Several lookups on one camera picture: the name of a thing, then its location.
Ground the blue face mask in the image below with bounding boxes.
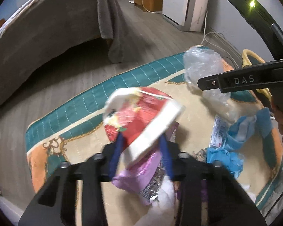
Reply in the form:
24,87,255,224
226,107,274,151

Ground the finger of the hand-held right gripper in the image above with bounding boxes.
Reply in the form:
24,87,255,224
197,60,283,93

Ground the crumpled blue glove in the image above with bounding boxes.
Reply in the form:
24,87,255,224
205,146,244,178

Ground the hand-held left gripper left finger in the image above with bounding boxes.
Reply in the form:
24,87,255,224
18,135,125,226

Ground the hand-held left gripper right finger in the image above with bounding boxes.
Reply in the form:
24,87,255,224
159,135,267,226

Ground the yellow trash bin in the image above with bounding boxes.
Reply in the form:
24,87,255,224
241,49,273,107

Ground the white air purifier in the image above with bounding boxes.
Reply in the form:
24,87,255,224
162,0,211,32

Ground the bed with grey blanket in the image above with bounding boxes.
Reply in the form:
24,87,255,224
0,0,123,113

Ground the clear plastic bag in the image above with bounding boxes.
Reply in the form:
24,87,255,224
183,46,238,123

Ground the clear packet with white label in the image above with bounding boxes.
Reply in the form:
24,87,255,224
209,115,229,149

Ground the teal and orange patterned mat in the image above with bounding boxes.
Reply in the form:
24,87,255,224
26,45,283,217

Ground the white tissue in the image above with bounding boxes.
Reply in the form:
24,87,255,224
137,181,177,226

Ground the red and white noodle cup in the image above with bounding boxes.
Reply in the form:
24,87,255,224
103,87,187,163

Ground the looped white cable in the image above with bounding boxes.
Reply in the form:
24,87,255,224
206,31,242,63

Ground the purple snack wrapper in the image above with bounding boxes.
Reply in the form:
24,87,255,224
111,121,180,205

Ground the white air purifier cable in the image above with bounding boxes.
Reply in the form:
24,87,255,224
199,6,208,46

